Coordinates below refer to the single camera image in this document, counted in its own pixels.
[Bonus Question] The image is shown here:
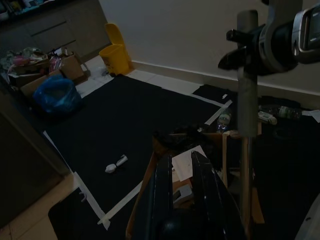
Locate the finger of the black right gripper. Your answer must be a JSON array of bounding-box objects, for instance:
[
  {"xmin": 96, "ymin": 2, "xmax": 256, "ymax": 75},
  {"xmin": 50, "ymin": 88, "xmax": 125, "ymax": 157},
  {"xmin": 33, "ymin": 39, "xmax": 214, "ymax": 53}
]
[
  {"xmin": 225, "ymin": 28, "xmax": 251, "ymax": 47},
  {"xmin": 217, "ymin": 47, "xmax": 251, "ymax": 73}
]

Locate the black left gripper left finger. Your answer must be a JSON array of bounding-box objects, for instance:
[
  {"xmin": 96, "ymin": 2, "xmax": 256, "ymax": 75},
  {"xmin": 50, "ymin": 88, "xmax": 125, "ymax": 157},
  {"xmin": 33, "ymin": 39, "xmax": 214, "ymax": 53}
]
[{"xmin": 138, "ymin": 153, "xmax": 174, "ymax": 240}]

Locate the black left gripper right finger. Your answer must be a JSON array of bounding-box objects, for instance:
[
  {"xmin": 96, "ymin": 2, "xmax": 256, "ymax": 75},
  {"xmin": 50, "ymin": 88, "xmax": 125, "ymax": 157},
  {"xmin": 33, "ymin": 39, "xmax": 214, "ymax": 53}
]
[{"xmin": 190, "ymin": 149, "xmax": 248, "ymax": 240}]

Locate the grey broom handle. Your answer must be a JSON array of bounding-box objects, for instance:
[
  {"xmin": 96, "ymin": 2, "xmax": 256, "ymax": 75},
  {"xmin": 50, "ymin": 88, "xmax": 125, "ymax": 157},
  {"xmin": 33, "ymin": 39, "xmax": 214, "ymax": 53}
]
[{"xmin": 236, "ymin": 9, "xmax": 260, "ymax": 240}]

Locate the small black floor mat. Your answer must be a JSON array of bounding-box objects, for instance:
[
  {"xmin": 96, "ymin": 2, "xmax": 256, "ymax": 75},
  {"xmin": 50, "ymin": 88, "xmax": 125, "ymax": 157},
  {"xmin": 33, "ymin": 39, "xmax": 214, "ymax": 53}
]
[{"xmin": 191, "ymin": 84, "xmax": 238, "ymax": 104}]

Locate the large black floor mat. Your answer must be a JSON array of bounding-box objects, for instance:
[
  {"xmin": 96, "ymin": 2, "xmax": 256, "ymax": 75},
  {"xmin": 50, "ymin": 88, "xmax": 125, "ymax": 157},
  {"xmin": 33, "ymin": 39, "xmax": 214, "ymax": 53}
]
[{"xmin": 42, "ymin": 74, "xmax": 234, "ymax": 221}]

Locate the black rounded floor mat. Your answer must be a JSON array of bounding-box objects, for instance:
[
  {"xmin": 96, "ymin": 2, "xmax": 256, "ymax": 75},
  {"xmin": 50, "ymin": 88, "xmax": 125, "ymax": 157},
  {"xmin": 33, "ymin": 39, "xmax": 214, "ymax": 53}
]
[{"xmin": 47, "ymin": 186, "xmax": 107, "ymax": 240}]

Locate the small grey device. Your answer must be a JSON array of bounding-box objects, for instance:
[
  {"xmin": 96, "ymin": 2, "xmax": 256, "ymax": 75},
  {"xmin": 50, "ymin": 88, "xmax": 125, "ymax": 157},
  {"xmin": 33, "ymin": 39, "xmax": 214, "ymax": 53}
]
[{"xmin": 172, "ymin": 183, "xmax": 195, "ymax": 208}]

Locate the white paper sheet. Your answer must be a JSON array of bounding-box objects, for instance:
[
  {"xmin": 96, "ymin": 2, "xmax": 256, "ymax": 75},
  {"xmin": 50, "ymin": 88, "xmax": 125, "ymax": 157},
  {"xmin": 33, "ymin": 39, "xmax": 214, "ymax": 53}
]
[{"xmin": 171, "ymin": 144, "xmax": 209, "ymax": 182}]

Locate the black garbage bag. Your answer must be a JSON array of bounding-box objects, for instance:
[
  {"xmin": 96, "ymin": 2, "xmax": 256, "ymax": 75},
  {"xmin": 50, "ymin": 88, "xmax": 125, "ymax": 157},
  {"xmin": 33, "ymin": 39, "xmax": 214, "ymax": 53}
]
[{"xmin": 152, "ymin": 125, "xmax": 224, "ymax": 173}]

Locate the white green packet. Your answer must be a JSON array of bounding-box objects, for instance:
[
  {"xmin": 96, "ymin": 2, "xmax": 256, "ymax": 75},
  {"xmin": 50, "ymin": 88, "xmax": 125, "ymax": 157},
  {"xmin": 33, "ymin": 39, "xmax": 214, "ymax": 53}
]
[{"xmin": 257, "ymin": 111, "xmax": 278, "ymax": 126}]

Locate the clear plastic bottle green label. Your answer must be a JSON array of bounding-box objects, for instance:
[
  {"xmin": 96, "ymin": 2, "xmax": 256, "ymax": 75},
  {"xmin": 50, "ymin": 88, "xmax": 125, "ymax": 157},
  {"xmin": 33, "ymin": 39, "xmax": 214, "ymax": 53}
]
[{"xmin": 258, "ymin": 104, "xmax": 304, "ymax": 120}]

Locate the yellow lidded trash bin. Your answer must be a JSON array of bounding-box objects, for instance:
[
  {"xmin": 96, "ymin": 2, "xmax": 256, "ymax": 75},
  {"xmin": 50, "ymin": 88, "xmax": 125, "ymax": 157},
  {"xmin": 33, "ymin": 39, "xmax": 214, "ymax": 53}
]
[{"xmin": 98, "ymin": 22, "xmax": 131, "ymax": 76}]

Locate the dark furniture panel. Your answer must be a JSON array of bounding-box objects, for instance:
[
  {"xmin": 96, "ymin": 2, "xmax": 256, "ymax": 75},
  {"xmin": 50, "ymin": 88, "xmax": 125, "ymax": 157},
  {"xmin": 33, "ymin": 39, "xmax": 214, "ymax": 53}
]
[{"xmin": 0, "ymin": 73, "xmax": 71, "ymax": 227}]

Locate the blue plastic bag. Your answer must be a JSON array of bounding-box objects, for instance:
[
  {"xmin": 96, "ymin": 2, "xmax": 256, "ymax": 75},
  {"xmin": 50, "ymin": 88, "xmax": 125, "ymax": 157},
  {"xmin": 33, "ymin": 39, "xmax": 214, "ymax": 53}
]
[{"xmin": 32, "ymin": 74, "xmax": 83, "ymax": 116}]

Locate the brown cardboard box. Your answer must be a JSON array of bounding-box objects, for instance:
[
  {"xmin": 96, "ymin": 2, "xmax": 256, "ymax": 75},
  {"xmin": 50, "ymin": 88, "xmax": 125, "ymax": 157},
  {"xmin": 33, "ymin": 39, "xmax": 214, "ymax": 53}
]
[
  {"xmin": 19, "ymin": 70, "xmax": 63, "ymax": 99},
  {"xmin": 49, "ymin": 48, "xmax": 89, "ymax": 83}
]

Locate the grey drawer cabinet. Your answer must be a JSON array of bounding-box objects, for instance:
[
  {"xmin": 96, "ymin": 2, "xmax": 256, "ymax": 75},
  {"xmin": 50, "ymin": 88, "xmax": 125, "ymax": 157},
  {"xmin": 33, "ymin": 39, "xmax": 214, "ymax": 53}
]
[{"xmin": 0, "ymin": 0, "xmax": 111, "ymax": 60}]

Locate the cardboard box with colourful items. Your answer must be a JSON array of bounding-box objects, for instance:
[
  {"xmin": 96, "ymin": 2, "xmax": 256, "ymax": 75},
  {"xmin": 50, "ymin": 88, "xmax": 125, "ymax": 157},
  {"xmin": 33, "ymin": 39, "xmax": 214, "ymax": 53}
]
[{"xmin": 1, "ymin": 47, "xmax": 51, "ymax": 87}]

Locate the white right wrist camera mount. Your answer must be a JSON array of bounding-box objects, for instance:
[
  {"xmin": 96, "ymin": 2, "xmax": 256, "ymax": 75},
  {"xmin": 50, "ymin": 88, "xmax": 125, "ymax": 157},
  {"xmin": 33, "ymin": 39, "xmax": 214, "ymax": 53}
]
[{"xmin": 258, "ymin": 0, "xmax": 300, "ymax": 76}]

